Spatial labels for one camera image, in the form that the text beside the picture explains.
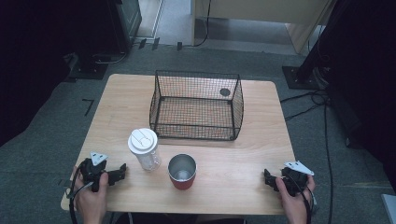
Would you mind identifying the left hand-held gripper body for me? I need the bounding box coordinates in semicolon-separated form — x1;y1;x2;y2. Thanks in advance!
79;151;110;193

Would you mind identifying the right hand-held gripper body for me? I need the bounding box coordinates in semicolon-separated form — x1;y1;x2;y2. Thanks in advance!
280;161;316;198

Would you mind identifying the clear bottle with white lid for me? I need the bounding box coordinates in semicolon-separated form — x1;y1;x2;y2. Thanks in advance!
127;127;163;172

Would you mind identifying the red steel tumbler cup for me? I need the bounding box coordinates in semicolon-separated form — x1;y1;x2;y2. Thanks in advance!
167;153;198;191

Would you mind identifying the black wire mesh basket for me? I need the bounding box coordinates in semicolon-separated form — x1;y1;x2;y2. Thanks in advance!
148;69;245;142

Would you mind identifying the person's right hand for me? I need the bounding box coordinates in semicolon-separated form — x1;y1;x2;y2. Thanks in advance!
275;174;318;219

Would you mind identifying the person's left hand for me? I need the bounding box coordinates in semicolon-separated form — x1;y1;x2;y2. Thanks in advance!
71;165;109;219

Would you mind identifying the white flat object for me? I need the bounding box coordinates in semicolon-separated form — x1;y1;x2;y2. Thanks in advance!
380;193;396;224

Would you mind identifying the black flat stand base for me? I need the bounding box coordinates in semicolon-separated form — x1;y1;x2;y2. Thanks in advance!
68;53;109;81

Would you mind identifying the black stand with square base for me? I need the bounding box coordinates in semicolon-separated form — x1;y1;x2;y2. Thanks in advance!
281;29;332;91

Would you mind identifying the dark curtain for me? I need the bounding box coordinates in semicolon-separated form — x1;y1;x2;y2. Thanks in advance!
0;0;110;147
323;0;396;189

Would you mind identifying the dark equipment cabinet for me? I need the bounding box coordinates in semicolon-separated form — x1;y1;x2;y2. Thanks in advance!
106;0;143;54

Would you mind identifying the beige cabinet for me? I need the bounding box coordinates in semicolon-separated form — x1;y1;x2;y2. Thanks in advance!
190;0;339;55

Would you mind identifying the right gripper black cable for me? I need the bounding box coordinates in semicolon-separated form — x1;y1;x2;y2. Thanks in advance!
284;175;316;224

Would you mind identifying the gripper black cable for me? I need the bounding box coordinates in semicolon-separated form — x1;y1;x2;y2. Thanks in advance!
65;160;95;224
284;175;316;224

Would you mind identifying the long black floor cable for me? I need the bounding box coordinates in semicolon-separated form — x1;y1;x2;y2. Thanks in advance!
322;92;334;224

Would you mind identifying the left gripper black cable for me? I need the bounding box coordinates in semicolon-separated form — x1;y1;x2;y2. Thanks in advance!
65;160;95;224

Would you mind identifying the grey looped floor cable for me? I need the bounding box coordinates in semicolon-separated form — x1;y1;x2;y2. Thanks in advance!
92;50;129;65

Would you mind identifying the thin black hanging cable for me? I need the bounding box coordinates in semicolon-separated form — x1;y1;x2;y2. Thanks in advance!
192;0;213;48

